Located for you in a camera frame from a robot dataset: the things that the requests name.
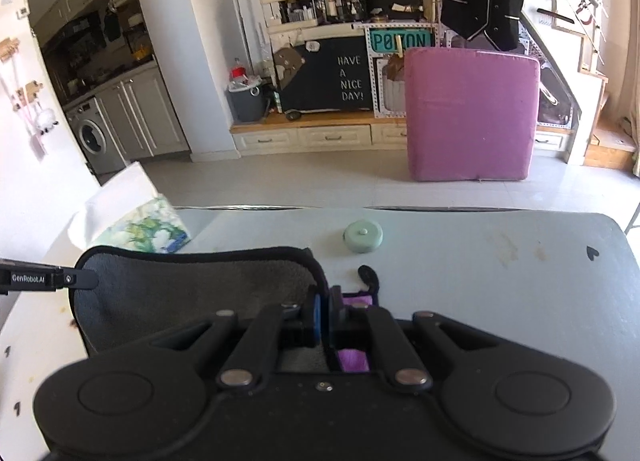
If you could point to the purple grey microfiber towel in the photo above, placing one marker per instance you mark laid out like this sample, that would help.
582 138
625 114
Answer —
139 294

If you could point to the staircase with metal railing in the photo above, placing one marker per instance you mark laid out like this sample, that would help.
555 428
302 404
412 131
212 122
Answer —
587 42

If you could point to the floral tissue box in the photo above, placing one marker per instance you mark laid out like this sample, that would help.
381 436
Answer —
128 212

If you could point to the pink upholstered chair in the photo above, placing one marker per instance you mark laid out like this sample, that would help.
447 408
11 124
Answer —
470 114

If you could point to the grey trash bin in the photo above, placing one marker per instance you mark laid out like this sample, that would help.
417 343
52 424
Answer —
248 102

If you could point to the white shelf with bottles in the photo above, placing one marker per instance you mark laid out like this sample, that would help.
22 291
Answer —
289 15

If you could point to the black have a nice day cabinet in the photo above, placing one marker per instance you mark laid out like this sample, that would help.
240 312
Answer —
328 74

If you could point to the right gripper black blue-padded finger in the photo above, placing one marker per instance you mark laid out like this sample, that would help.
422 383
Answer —
282 337
372 330

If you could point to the cream drawer platform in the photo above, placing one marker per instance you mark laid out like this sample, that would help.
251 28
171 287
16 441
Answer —
361 131

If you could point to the pink wall hanging ribbons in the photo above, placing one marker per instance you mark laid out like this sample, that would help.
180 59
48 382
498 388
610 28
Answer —
25 98

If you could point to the silver washing machine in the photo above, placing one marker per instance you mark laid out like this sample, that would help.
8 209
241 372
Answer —
95 137

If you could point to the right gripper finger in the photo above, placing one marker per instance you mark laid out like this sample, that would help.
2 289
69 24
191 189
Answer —
17 276

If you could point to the cream kitchen base cabinet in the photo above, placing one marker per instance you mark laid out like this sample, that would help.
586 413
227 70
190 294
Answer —
139 110

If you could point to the small green round lid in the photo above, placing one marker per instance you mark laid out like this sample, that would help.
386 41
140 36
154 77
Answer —
363 236

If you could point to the teal potion sign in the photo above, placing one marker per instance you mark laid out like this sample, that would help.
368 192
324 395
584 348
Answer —
395 40

